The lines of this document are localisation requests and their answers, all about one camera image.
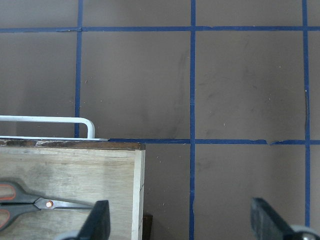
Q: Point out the grey orange handled scissors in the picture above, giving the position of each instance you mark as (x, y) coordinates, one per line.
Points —
(15, 201)

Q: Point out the brown paper table mat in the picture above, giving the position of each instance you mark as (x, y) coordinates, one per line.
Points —
(225, 94)

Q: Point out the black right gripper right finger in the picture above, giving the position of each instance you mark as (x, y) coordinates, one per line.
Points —
(267, 224)

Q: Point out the light wooden drawer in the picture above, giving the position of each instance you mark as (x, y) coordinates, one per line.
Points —
(80, 170)

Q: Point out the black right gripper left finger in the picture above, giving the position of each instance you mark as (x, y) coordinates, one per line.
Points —
(96, 227)

